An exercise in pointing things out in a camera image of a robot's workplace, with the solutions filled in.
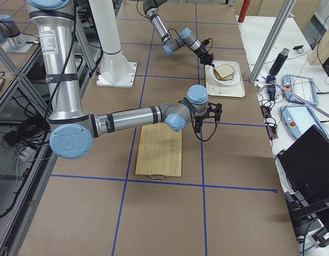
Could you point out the black monitor stand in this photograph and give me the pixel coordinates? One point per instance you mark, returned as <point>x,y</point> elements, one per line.
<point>301,212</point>

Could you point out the upper blue teach pendant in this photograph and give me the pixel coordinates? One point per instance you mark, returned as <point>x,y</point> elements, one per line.
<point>304,87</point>

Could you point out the bread slice under egg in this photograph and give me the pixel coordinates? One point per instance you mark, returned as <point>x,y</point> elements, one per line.
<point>228,78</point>

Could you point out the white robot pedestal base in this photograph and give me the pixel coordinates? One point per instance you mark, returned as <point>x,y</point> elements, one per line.
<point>115,69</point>

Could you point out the black laptop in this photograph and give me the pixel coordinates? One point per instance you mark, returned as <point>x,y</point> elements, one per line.
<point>306,164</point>

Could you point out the white round plate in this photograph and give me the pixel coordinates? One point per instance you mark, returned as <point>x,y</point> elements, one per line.
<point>234,80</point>

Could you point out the red bottle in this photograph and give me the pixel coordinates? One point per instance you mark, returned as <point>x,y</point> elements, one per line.
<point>244,10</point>

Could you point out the wooden cutting board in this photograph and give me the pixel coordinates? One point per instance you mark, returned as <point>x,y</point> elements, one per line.
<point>160,152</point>

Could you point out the bread slice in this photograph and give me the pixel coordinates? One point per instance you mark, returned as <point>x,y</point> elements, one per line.
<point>228,78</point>
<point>224,71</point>

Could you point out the blue teach pendant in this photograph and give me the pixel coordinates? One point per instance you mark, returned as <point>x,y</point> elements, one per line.
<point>304,87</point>
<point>299,119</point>

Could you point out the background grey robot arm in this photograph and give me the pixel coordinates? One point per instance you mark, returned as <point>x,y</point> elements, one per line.
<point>12,39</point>

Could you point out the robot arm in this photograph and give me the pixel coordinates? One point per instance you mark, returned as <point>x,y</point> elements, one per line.
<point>170,34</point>
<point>72,128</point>

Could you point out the lower blue teach pendant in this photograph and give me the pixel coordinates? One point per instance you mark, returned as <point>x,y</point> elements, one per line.
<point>299,119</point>

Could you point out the aluminium frame post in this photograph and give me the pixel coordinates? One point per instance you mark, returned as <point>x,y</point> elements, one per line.
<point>271,38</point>

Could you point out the black water bottle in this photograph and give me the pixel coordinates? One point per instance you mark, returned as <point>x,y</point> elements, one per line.
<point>279,61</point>

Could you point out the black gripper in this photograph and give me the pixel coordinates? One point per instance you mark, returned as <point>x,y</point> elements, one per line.
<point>198,117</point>
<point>202,53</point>

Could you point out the cream bear serving tray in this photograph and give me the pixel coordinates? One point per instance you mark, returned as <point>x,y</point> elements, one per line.
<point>222,90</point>

